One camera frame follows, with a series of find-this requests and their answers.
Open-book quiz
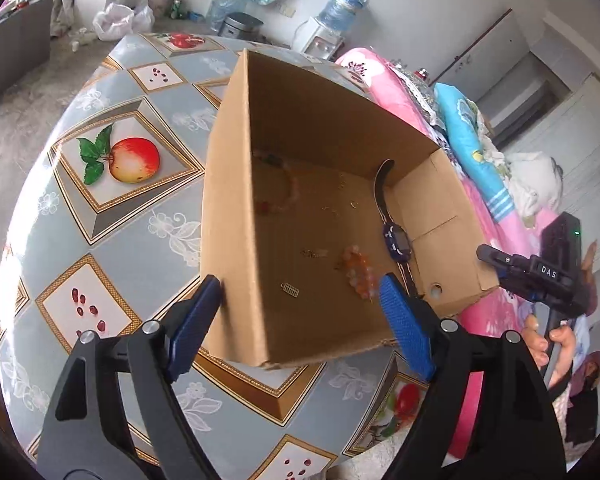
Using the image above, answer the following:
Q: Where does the pink bead bracelet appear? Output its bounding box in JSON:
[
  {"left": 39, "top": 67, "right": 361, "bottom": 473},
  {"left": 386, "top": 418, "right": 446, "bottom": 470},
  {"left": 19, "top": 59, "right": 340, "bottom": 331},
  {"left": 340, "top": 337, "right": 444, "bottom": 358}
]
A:
[{"left": 336, "top": 245, "right": 381, "bottom": 303}]

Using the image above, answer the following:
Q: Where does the blue printed pillow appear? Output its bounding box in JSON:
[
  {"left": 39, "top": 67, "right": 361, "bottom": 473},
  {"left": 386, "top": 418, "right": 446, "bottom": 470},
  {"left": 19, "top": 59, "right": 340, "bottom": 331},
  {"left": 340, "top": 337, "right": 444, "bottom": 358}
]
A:
[{"left": 432, "top": 82, "right": 518, "bottom": 221}]

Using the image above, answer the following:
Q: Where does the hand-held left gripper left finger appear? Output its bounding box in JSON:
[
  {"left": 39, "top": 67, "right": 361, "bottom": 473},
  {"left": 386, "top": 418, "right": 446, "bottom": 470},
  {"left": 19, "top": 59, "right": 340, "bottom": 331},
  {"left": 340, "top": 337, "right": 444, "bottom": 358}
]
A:
[{"left": 36, "top": 274, "right": 222, "bottom": 480}]

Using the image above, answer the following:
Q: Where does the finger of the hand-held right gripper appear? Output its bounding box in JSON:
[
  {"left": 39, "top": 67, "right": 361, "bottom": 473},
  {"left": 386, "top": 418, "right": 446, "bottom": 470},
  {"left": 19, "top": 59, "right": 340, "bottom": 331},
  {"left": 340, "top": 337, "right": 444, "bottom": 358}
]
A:
[{"left": 476, "top": 244, "right": 531, "bottom": 286}]

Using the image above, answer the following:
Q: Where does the white wardrobe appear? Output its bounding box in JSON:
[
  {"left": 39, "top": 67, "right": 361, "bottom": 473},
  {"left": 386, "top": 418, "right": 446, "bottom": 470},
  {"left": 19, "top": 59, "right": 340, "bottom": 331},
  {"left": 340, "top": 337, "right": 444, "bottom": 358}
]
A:
[{"left": 490, "top": 10, "right": 600, "bottom": 271}]

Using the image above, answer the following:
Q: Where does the dark grey board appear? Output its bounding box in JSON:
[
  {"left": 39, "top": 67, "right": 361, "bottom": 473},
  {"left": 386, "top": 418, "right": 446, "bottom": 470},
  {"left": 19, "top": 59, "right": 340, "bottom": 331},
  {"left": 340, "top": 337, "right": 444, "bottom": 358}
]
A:
[{"left": 0, "top": 0, "right": 53, "bottom": 111}]

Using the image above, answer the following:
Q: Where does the purple smart watch black strap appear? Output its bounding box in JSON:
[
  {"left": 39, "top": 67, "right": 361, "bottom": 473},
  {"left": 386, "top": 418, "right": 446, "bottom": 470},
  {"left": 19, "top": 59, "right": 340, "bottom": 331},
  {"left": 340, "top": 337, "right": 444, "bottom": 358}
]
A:
[{"left": 372, "top": 158, "right": 421, "bottom": 293}]

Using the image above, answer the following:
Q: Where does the white clothing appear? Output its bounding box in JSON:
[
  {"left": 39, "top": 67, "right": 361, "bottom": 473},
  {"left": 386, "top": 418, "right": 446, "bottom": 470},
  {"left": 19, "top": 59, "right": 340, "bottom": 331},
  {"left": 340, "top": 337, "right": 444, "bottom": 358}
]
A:
[{"left": 500, "top": 150, "right": 563, "bottom": 218}]

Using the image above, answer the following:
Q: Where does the white plastic bag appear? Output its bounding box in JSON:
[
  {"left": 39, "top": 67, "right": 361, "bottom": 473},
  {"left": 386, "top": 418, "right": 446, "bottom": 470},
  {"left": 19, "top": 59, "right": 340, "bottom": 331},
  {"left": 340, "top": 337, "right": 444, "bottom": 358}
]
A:
[{"left": 92, "top": 0, "right": 156, "bottom": 41}]

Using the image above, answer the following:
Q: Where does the multicolour bead bracelet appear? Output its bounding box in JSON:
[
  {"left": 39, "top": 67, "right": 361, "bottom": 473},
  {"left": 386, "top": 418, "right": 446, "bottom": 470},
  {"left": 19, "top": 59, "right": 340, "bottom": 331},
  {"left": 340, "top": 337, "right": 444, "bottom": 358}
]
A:
[{"left": 254, "top": 149, "right": 301, "bottom": 216}]

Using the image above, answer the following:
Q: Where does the brown cardboard box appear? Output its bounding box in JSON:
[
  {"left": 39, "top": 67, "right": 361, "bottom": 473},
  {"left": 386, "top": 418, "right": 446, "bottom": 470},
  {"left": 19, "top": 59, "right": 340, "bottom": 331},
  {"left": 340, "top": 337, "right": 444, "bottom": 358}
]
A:
[{"left": 200, "top": 49, "right": 501, "bottom": 372}]

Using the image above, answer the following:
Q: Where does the clear water bottle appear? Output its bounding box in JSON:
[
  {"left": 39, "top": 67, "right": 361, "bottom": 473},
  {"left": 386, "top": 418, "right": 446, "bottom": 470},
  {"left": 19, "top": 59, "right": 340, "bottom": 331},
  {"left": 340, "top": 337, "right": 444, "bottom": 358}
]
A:
[{"left": 207, "top": 0, "right": 246, "bottom": 33}]

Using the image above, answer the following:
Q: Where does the white lace cloth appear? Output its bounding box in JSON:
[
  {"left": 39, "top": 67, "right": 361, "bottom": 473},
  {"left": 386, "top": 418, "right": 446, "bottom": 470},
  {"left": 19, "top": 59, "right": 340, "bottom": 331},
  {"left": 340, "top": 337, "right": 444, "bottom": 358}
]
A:
[{"left": 395, "top": 67, "right": 448, "bottom": 126}]

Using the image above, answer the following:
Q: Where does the person's right hand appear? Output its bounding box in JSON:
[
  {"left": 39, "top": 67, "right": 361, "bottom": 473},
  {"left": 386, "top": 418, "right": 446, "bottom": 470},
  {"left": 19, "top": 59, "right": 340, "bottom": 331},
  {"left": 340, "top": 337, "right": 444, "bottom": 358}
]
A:
[{"left": 522, "top": 315, "right": 578, "bottom": 388}]

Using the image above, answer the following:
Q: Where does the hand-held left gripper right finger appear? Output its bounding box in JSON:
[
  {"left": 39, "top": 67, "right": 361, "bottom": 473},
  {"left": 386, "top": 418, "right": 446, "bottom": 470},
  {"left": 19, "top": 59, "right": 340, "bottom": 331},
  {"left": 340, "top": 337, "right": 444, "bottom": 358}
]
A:
[{"left": 379, "top": 272, "right": 566, "bottom": 480}]

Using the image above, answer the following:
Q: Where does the white cabinet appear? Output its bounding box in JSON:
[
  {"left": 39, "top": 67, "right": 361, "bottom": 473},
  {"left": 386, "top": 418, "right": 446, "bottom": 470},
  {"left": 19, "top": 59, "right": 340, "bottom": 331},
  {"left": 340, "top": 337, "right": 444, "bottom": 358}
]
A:
[{"left": 432, "top": 9, "right": 531, "bottom": 106}]

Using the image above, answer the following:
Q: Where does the grey rice cooker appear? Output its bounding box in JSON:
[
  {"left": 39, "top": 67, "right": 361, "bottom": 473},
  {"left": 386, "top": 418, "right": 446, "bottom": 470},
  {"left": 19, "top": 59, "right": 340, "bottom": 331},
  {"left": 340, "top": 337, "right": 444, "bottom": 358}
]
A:
[{"left": 222, "top": 14, "right": 263, "bottom": 41}]

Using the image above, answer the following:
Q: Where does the pink floral blanket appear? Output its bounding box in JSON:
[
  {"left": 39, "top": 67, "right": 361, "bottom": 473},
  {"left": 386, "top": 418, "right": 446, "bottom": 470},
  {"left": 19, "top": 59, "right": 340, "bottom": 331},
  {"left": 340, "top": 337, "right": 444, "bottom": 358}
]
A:
[{"left": 335, "top": 47, "right": 571, "bottom": 461}]

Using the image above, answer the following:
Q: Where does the blue water jug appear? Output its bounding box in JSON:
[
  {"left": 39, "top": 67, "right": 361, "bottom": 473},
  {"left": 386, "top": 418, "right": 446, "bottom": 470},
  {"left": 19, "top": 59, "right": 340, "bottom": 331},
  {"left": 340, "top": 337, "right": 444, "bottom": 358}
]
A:
[{"left": 320, "top": 0, "right": 368, "bottom": 33}]

